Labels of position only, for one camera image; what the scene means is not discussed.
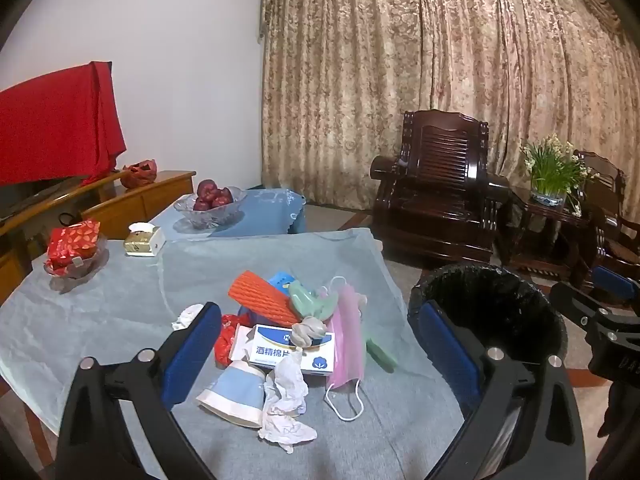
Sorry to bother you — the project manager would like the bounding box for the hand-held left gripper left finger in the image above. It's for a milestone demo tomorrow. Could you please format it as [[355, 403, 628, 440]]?
[[54, 301, 223, 480]]

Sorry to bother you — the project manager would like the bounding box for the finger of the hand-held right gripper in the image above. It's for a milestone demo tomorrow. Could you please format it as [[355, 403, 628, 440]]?
[[549, 281, 608, 343], [591, 265, 638, 308]]

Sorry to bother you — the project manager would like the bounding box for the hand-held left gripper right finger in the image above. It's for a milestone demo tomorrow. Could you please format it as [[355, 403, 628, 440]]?
[[415, 300, 586, 480]]

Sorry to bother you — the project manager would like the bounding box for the red plastic bag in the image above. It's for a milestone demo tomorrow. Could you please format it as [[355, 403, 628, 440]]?
[[214, 313, 251, 367]]

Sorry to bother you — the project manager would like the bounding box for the small white tissue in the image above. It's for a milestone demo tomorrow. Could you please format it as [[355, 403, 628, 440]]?
[[171, 304, 203, 331]]

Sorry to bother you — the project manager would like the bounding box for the light blue paper cup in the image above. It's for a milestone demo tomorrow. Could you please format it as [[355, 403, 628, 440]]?
[[195, 360, 267, 428]]

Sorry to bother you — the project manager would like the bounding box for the black lined trash bin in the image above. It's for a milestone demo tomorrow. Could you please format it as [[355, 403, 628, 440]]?
[[407, 263, 568, 441]]

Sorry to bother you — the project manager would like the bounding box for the orange foam fruit net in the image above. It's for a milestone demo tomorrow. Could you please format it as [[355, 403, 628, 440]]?
[[229, 270, 301, 327]]

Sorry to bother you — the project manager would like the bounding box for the white and blue carton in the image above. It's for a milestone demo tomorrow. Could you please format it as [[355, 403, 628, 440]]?
[[229, 323, 336, 377]]

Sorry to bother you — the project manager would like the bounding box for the pink face mask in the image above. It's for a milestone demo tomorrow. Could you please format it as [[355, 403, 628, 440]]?
[[324, 276, 368, 422]]

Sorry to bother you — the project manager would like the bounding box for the large white tissue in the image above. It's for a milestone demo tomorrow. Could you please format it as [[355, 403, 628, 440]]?
[[257, 355, 318, 455]]

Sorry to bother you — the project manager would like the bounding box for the blue packet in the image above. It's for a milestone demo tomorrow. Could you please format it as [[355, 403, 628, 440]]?
[[267, 271, 296, 293]]

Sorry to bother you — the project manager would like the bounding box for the grey paper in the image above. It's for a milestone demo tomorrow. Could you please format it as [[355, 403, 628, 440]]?
[[291, 316, 328, 348]]

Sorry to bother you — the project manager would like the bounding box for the green rubber glove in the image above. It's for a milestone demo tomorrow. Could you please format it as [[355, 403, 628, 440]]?
[[287, 280, 399, 372]]

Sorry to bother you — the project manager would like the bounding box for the dark wooden armchair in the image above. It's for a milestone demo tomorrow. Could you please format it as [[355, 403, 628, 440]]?
[[371, 109, 513, 264], [570, 150, 640, 306]]

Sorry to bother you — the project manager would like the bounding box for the pale grey-blue tablecloth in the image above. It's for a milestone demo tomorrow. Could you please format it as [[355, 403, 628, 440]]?
[[0, 227, 466, 480]]

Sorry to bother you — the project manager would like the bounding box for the dark wooden side table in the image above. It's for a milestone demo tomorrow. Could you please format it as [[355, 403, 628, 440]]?
[[505, 185, 601, 281]]

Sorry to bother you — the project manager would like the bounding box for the blue and white flowerpot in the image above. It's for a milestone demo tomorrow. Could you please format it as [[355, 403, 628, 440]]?
[[530, 187, 568, 208]]

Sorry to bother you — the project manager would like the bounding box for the gold tissue pack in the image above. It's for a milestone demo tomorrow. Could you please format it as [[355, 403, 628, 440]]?
[[123, 221, 161, 257]]

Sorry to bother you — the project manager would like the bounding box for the white flowering plant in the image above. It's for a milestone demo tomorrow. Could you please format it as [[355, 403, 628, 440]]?
[[519, 135, 598, 196]]

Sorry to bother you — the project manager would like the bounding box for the glass dish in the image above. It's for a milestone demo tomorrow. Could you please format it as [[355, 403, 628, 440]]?
[[43, 247, 110, 293]]

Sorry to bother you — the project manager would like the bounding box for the glass fruit bowl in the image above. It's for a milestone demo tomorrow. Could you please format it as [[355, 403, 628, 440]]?
[[173, 186, 247, 231]]

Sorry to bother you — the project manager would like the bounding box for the light wooden cabinet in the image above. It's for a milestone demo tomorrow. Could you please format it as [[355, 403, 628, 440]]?
[[0, 170, 197, 306]]

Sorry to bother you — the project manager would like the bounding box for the red patterned packet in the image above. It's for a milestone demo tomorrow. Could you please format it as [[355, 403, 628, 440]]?
[[46, 218, 101, 276]]

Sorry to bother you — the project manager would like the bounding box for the red cloth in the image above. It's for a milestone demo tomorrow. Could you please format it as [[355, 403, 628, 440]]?
[[0, 61, 127, 187]]

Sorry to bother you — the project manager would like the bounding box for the beige patterned curtain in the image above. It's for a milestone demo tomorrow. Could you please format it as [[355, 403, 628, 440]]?
[[257, 0, 640, 221]]

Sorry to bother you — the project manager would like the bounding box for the red bag with handles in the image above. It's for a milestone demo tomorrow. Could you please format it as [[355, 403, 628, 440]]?
[[120, 159, 158, 190]]

